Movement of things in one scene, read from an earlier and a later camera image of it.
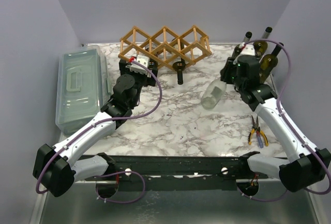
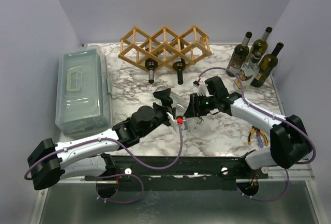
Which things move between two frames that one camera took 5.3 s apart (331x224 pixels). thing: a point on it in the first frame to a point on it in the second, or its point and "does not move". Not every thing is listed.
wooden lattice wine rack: x=166 y=47 does not move
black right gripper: x=227 y=69 to x=194 y=105
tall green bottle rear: x=260 y=46 does not move
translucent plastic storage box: x=83 y=86 does not move
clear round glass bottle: x=213 y=92 to x=180 y=102
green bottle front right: x=269 y=63 does not move
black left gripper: x=148 y=81 to x=166 y=101
